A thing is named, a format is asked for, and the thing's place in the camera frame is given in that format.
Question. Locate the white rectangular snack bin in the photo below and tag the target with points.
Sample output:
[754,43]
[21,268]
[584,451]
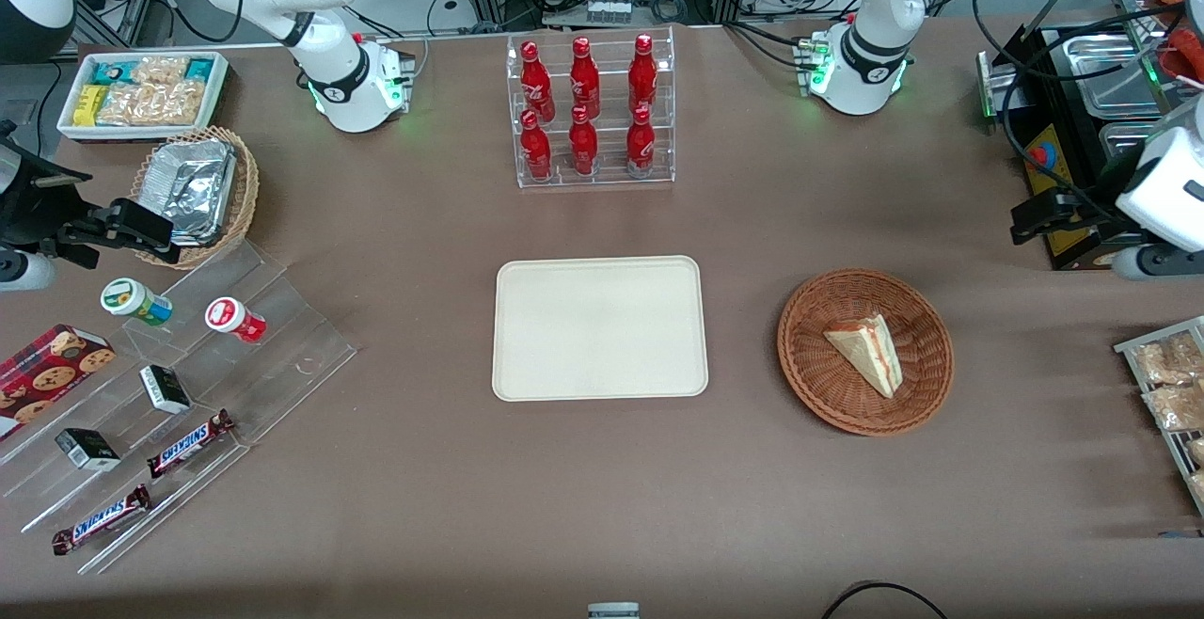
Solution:
[71,130]

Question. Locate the tray of packaged snacks right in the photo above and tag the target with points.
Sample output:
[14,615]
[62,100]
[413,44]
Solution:
[1129,348]

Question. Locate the red soda bottle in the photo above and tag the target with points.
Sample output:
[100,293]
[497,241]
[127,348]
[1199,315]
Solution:
[583,149]
[642,73]
[536,83]
[536,153]
[641,147]
[584,78]

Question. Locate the silver foil container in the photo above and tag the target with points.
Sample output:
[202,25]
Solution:
[193,191]

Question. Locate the clear acrylic stepped stand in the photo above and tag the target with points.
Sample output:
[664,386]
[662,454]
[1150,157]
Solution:
[282,356]

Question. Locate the steel warmer pan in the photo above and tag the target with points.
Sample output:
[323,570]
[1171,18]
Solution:
[1119,144]
[1110,73]

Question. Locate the teal snack packet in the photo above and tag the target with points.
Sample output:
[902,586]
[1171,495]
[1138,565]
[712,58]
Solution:
[113,71]

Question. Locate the light wicker basket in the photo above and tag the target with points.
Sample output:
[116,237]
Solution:
[246,191]

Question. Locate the round brown wicker basket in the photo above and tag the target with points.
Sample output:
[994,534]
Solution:
[828,393]

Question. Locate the beige rectangular tray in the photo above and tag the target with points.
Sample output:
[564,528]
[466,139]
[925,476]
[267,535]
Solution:
[600,327]

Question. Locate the red emergency button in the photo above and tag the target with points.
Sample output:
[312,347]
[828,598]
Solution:
[1040,157]

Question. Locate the triangular sandwich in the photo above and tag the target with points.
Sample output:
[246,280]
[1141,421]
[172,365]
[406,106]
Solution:
[870,356]

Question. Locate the red lid snack cup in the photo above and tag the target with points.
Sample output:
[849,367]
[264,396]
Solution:
[233,318]

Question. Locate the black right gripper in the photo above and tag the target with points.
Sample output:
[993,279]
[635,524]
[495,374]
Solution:
[39,208]

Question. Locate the clear pastry bag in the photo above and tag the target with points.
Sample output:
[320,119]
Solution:
[1166,360]
[1176,406]

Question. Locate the small black box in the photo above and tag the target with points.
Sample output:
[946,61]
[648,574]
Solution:
[166,389]
[87,450]

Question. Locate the grey box at table edge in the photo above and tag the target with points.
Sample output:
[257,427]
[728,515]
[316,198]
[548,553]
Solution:
[613,611]

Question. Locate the snickers chocolate bar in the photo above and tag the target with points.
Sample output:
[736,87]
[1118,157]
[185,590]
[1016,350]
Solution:
[102,519]
[188,443]

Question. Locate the yellow snack packet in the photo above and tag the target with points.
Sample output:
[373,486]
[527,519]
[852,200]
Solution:
[89,105]

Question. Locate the clear acrylic bottle rack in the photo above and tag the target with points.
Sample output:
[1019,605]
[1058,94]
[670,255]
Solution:
[611,182]

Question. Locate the small clear cracker bag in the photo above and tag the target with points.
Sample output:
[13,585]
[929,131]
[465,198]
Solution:
[160,70]

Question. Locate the large clear cracker bag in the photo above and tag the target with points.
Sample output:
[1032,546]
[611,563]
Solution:
[155,103]

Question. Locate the green lid snack cup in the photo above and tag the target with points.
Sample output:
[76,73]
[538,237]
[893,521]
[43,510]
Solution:
[132,300]

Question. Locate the white power strip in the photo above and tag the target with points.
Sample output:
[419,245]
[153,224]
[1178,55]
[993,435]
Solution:
[609,11]

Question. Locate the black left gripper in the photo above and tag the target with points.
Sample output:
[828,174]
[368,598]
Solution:
[1089,214]

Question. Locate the red plaid cookie box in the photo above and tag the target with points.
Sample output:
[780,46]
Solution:
[47,374]

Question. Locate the black food warmer case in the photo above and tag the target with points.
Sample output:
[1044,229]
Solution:
[1053,167]

